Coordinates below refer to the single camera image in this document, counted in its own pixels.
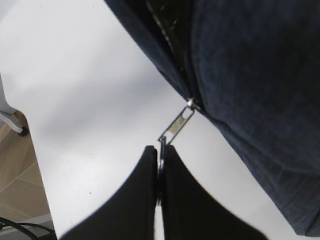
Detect navy blue lunch bag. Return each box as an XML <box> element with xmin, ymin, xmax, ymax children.
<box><xmin>106</xmin><ymin>0</ymin><xmax>320</xmax><ymax>237</ymax></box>

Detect grey chair leg with caster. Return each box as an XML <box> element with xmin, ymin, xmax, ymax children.
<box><xmin>0</xmin><ymin>78</ymin><xmax>29</xmax><ymax>137</ymax></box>

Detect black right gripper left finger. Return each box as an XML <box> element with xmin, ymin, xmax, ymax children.
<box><xmin>62</xmin><ymin>145</ymin><xmax>158</xmax><ymax>240</ymax></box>

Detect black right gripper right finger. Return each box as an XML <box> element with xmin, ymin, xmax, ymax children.
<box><xmin>161</xmin><ymin>145</ymin><xmax>266</xmax><ymax>240</ymax></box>

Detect black floor cables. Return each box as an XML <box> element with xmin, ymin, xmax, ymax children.
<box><xmin>0</xmin><ymin>216</ymin><xmax>57</xmax><ymax>240</ymax></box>

